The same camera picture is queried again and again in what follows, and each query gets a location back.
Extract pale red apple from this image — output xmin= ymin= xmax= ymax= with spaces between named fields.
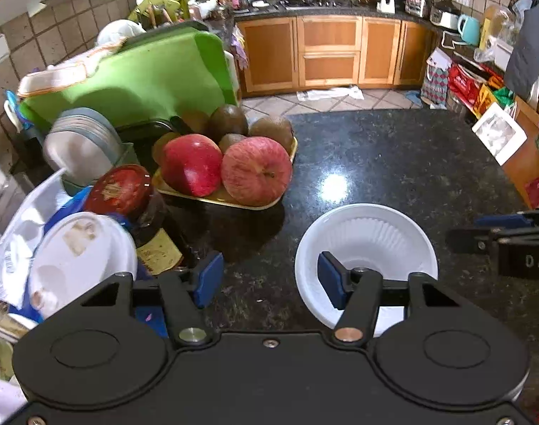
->
xmin=220 ymin=137 xmax=294 ymax=207

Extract gas stove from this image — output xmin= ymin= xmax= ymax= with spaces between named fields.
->
xmin=277 ymin=0 xmax=355 ymax=10

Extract wooden base cabinets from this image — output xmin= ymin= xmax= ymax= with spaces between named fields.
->
xmin=235 ymin=15 xmax=435 ymax=97

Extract white window gift box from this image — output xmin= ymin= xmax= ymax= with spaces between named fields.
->
xmin=471 ymin=102 xmax=528 ymax=166

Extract yellow fruit tray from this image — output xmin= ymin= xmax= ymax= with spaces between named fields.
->
xmin=153 ymin=136 xmax=298 ymax=210

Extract checkered gift bag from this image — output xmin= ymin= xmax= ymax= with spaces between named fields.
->
xmin=422 ymin=48 xmax=453 ymax=108

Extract brown kiwi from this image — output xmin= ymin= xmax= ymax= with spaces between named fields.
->
xmin=249 ymin=114 xmax=296 ymax=154
xmin=218 ymin=133 xmax=248 ymax=154
xmin=208 ymin=103 xmax=249 ymax=141
xmin=180 ymin=109 xmax=210 ymax=136

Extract blue paper cup white lid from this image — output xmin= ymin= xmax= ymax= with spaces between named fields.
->
xmin=29 ymin=211 xmax=140 ymax=322

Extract teal kettle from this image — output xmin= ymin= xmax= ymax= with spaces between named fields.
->
xmin=456 ymin=13 xmax=482 ymax=47

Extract dish rack with plates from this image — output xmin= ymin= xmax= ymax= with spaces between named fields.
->
xmin=127 ymin=0 xmax=200 ymax=30

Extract white ribbed plastic bowl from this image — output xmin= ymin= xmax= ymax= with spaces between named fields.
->
xmin=294 ymin=203 xmax=439 ymax=338

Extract white towel orange trim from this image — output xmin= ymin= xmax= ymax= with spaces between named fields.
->
xmin=17 ymin=39 xmax=127 ymax=99

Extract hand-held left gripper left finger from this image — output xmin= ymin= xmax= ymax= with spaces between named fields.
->
xmin=80 ymin=250 xmax=226 ymax=349

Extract red snack bags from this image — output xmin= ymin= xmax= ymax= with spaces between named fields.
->
xmin=447 ymin=64 xmax=488 ymax=117

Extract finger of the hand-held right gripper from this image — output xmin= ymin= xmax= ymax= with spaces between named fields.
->
xmin=474 ymin=213 xmax=534 ymax=230
xmin=445 ymin=226 xmax=501 ymax=256

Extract large clear plastic jar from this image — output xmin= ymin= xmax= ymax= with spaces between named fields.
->
xmin=479 ymin=4 xmax=517 ymax=50

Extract dark jar red lid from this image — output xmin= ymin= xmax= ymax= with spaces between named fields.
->
xmin=83 ymin=163 xmax=184 ymax=276

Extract green cutting board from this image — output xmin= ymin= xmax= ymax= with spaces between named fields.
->
xmin=18 ymin=26 xmax=239 ymax=132

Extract stack of grey dishes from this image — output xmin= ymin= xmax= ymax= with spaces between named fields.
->
xmin=43 ymin=107 xmax=125 ymax=183

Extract dark red apple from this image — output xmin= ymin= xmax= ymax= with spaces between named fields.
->
xmin=162 ymin=134 xmax=224 ymax=198

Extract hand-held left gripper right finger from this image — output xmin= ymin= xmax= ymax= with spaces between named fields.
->
xmin=318 ymin=251 xmax=460 ymax=345

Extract silver toaster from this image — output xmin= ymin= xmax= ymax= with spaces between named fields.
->
xmin=404 ymin=0 xmax=430 ymax=18

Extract dark hanging apron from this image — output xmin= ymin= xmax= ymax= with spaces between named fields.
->
xmin=504 ymin=0 xmax=539 ymax=103

